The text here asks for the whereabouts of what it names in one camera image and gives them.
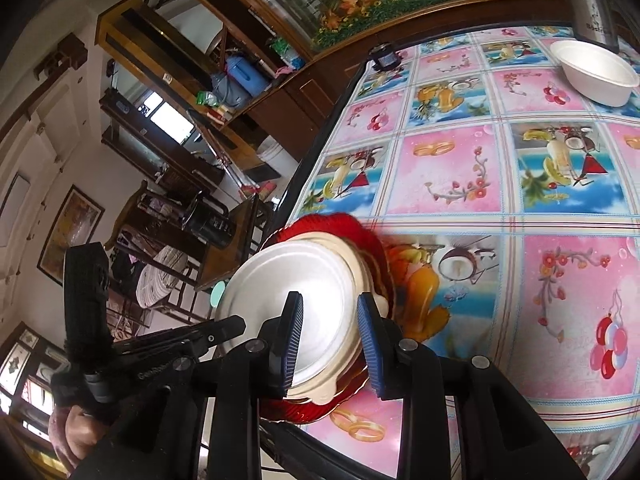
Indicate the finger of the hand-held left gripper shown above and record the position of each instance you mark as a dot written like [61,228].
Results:
[200,337]

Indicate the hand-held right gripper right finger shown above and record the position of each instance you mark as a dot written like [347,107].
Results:
[370,345]

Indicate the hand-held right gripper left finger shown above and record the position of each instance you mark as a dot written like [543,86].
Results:
[292,340]

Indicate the white bowl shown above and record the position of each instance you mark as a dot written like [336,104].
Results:
[595,72]
[280,285]

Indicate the large red glass plate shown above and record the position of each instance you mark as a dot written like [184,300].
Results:
[325,225]

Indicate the person's left hand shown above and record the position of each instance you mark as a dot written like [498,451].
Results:
[72,435]

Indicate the teal round object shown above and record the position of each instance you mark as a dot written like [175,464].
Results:
[218,296]

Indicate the framed picture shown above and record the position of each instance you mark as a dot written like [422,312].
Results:
[70,232]

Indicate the striped white cloth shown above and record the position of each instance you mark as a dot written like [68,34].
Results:
[160,275]

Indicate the wooden chair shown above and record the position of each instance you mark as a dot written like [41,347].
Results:
[132,220]

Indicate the small wooden table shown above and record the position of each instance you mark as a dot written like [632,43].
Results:
[230,247]

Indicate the black pot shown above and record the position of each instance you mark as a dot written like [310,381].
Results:
[210,220]

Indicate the dark wooden shelf unit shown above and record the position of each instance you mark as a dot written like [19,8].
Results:
[145,145]

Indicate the fruit-print tablecloth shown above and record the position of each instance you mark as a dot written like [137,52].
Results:
[450,185]

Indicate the white bucket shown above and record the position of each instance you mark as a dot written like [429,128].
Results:
[272,152]

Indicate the green packet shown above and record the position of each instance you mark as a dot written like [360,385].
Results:
[206,97]

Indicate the grey water jug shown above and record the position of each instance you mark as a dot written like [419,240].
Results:
[222,89]

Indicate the brown wooden sideboard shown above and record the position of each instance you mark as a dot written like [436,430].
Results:
[305,90]

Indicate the blue water jug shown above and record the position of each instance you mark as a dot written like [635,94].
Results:
[245,75]

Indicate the green white plastic bags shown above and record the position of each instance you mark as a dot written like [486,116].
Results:
[287,55]

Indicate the small black device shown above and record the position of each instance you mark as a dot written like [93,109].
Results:
[384,57]

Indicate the stainless steel appliance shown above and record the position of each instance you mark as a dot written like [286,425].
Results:
[587,0]

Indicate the tall wooden cabinet frame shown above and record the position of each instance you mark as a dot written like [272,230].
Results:
[115,20]

